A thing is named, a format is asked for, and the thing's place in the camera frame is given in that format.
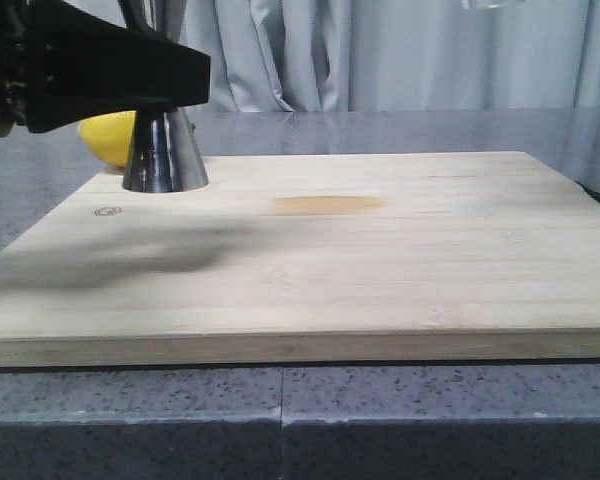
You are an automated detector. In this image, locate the wooden cutting board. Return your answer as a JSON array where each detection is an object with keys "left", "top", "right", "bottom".
[{"left": 0, "top": 151, "right": 600, "bottom": 367}]

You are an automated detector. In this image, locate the clear glass beaker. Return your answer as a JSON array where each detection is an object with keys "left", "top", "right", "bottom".
[{"left": 460, "top": 0, "right": 525, "bottom": 10}]

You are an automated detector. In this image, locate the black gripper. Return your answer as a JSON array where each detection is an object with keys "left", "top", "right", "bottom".
[{"left": 0, "top": 1, "right": 211, "bottom": 138}]

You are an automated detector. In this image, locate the yellow lemon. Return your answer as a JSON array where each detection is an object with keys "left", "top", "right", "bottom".
[{"left": 77, "top": 111, "right": 136, "bottom": 168}]

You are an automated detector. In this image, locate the grey curtain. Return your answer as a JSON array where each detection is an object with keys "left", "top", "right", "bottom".
[{"left": 149, "top": 0, "right": 600, "bottom": 113}]

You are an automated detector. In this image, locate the steel double jigger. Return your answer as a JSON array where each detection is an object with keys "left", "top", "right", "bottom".
[{"left": 122, "top": 108, "right": 209, "bottom": 193}]

